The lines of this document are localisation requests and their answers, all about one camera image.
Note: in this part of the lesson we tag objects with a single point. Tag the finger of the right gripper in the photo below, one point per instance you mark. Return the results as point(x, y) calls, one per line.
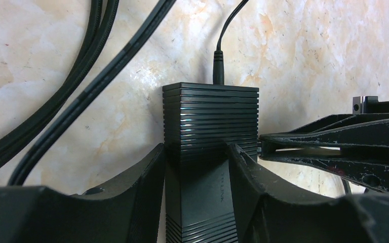
point(356, 130)
point(366, 171)

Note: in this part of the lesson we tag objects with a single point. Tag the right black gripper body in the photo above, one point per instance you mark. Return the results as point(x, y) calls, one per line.
point(365, 109)

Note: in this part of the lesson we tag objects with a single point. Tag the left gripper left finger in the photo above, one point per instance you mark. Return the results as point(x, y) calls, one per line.
point(125, 208)

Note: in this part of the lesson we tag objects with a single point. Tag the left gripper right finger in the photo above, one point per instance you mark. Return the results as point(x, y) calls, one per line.
point(268, 208)

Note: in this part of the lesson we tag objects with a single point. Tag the black network switch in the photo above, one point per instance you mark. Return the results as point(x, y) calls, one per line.
point(200, 121)

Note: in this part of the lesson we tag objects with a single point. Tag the black power adapter with cord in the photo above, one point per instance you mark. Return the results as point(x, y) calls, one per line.
point(218, 59)

